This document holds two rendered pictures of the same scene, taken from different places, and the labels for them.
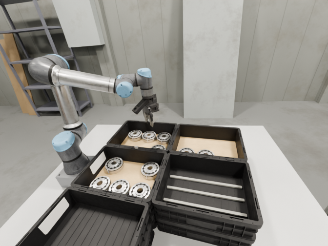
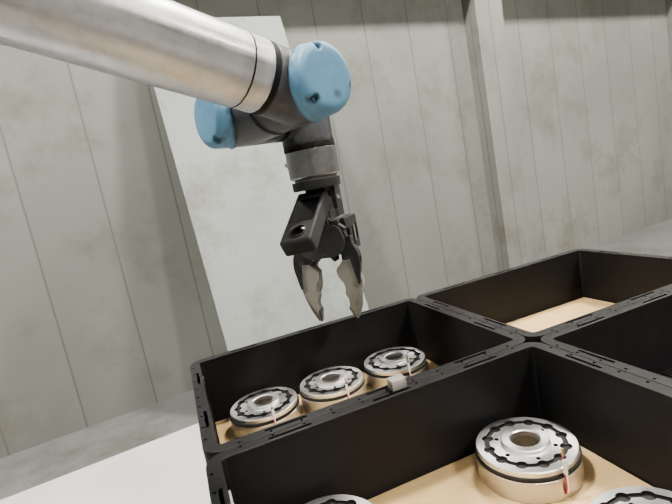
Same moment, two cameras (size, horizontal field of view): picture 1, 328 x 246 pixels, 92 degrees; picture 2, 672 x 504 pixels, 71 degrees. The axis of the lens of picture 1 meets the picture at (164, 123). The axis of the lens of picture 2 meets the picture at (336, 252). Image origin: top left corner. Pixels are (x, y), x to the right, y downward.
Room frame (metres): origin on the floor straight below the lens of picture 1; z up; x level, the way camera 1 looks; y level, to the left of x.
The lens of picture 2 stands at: (0.35, 0.49, 1.17)
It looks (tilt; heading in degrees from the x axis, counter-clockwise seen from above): 9 degrees down; 324
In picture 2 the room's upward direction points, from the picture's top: 11 degrees counter-clockwise
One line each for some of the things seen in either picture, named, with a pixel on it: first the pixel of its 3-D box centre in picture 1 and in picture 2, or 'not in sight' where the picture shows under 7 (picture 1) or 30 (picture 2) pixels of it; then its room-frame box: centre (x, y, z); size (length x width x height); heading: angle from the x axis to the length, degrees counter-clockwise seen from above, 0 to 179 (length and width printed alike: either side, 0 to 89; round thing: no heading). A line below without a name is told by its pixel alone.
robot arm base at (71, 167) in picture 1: (74, 160); not in sight; (0.76, 0.58, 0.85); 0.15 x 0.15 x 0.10
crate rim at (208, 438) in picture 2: (144, 134); (342, 360); (0.86, 0.14, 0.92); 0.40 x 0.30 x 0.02; 72
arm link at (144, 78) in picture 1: (144, 78); (300, 111); (0.92, 0.09, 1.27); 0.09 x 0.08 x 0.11; 93
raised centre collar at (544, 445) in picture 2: (150, 168); (525, 440); (0.62, 0.10, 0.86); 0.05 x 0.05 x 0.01
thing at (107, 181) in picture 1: (100, 184); not in sight; (0.54, 0.35, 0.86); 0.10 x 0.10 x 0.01
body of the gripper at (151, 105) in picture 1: (150, 103); (325, 219); (0.92, 0.08, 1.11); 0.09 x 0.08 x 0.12; 124
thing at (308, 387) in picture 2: (149, 135); (331, 381); (0.93, 0.12, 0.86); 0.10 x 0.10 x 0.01
